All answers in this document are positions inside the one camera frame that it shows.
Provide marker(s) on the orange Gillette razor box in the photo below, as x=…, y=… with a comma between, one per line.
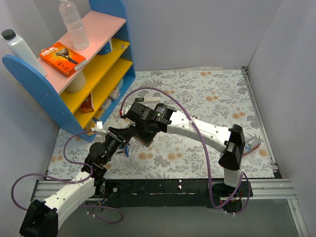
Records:
x=62, y=59

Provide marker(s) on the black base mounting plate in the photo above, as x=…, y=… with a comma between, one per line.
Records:
x=164, y=192

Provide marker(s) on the yellow sponge pack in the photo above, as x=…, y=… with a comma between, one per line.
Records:
x=99, y=114

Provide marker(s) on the blue pink yellow shelf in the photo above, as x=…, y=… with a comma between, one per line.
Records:
x=109, y=61

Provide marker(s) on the red silver battery box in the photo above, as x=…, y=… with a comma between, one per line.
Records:
x=251, y=145

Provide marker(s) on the grey beige remote control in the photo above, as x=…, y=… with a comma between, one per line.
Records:
x=141, y=135

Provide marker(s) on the pile of blue batteries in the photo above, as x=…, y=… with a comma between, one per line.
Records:
x=123, y=150

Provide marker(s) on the white bottle black cap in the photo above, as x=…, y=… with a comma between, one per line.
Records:
x=20, y=49

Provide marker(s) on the beige cylinder container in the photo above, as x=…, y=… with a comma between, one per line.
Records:
x=77, y=84

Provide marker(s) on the floral patterned table mat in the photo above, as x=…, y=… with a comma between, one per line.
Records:
x=218, y=97

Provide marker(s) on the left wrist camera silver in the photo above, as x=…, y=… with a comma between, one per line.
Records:
x=98, y=129

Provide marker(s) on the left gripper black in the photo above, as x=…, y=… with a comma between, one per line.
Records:
x=118, y=134

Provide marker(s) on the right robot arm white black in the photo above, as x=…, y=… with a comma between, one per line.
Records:
x=230, y=142

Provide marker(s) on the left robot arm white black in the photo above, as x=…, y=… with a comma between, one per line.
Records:
x=45, y=217

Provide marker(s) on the clear plastic water bottle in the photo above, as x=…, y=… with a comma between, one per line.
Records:
x=74, y=24

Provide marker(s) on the white slim remote black end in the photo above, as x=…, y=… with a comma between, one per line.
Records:
x=148, y=100

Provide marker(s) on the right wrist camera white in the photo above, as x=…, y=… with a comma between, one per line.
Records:
x=123, y=112

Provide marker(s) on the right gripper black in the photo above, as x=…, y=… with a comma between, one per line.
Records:
x=131, y=112

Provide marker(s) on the orange box on shelf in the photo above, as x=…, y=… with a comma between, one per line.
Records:
x=87, y=106

